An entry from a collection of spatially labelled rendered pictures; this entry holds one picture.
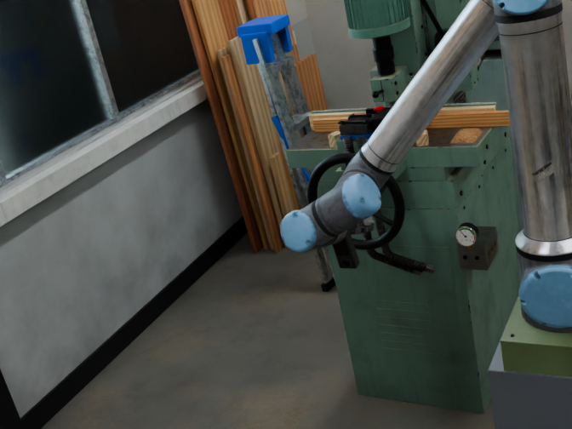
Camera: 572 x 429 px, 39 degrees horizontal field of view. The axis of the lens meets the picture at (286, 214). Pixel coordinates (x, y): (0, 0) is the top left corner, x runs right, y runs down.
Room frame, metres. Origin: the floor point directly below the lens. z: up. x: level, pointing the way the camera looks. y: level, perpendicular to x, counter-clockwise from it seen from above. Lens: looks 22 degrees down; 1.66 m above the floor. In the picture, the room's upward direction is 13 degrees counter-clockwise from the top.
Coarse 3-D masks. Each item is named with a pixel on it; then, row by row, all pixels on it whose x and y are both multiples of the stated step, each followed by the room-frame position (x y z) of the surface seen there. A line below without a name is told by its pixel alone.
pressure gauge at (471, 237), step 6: (462, 228) 2.00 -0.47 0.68; (468, 228) 1.99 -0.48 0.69; (474, 228) 2.00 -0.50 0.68; (456, 234) 2.02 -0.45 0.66; (462, 234) 2.01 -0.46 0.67; (468, 234) 2.00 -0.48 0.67; (474, 234) 1.99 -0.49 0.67; (456, 240) 2.01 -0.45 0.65; (462, 240) 2.01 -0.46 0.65; (468, 240) 2.00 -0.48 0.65; (474, 240) 1.99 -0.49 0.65; (468, 246) 2.00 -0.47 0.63
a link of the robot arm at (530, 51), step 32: (512, 0) 1.37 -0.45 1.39; (544, 0) 1.35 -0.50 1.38; (512, 32) 1.39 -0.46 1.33; (544, 32) 1.37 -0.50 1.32; (512, 64) 1.40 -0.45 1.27; (544, 64) 1.37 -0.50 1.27; (512, 96) 1.41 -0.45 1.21; (544, 96) 1.37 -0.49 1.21; (512, 128) 1.42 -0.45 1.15; (544, 128) 1.37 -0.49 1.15; (544, 160) 1.37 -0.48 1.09; (544, 192) 1.37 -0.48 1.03; (544, 224) 1.38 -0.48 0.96; (544, 256) 1.36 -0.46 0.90; (544, 288) 1.35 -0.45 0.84; (544, 320) 1.36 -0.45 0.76
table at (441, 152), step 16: (448, 128) 2.23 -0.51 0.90; (464, 128) 2.20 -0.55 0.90; (480, 128) 2.17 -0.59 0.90; (496, 128) 2.18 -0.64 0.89; (304, 144) 2.38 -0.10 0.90; (320, 144) 2.35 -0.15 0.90; (432, 144) 2.12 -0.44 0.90; (448, 144) 2.10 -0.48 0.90; (464, 144) 2.07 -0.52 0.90; (480, 144) 2.05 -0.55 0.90; (496, 144) 2.17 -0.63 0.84; (288, 160) 2.36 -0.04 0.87; (304, 160) 2.33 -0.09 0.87; (320, 160) 2.30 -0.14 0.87; (416, 160) 2.13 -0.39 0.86; (432, 160) 2.10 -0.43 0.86; (448, 160) 2.08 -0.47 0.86; (464, 160) 2.05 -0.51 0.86; (480, 160) 2.04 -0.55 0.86; (336, 176) 2.17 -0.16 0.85
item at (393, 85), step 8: (400, 72) 2.33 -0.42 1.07; (408, 72) 2.38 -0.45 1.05; (376, 80) 2.30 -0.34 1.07; (384, 80) 2.29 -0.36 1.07; (392, 80) 2.28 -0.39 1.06; (400, 80) 2.32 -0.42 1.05; (376, 88) 2.30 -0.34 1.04; (384, 88) 2.29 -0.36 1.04; (392, 88) 2.28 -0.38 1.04; (400, 88) 2.32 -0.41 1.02; (384, 96) 2.29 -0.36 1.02; (392, 96) 2.28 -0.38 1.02
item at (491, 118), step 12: (312, 120) 2.48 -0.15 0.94; (324, 120) 2.45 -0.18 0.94; (336, 120) 2.43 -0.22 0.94; (432, 120) 2.26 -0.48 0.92; (444, 120) 2.24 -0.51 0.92; (456, 120) 2.22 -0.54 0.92; (468, 120) 2.20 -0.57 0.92; (480, 120) 2.18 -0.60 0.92; (492, 120) 2.16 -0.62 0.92; (504, 120) 2.14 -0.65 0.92
